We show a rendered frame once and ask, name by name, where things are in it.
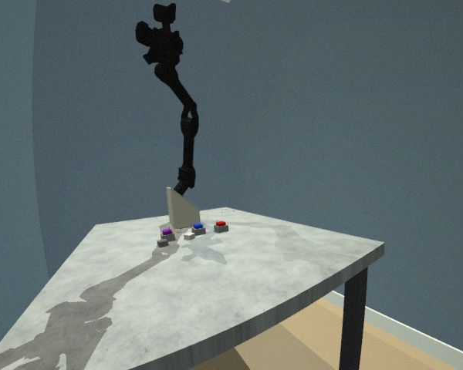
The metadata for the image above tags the blue button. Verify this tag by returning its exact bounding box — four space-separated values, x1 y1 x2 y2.
191 224 205 236

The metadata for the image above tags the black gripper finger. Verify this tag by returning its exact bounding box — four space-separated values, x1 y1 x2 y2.
160 31 180 57
156 3 176 20

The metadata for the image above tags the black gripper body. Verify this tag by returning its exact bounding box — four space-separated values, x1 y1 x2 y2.
153 4 180 66

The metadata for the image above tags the red button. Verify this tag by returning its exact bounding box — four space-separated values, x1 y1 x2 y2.
214 221 228 233

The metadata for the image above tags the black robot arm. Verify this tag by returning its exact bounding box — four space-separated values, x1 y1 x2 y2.
135 21 199 197

